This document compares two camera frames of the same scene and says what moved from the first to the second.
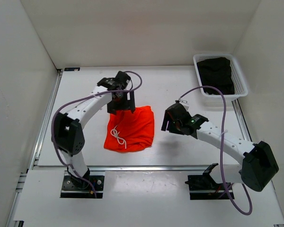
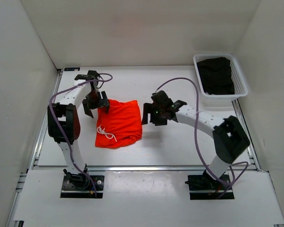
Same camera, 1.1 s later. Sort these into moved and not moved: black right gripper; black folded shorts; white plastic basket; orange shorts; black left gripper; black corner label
Moved: black right gripper; orange shorts; black left gripper
Not moved: white plastic basket; black corner label; black folded shorts
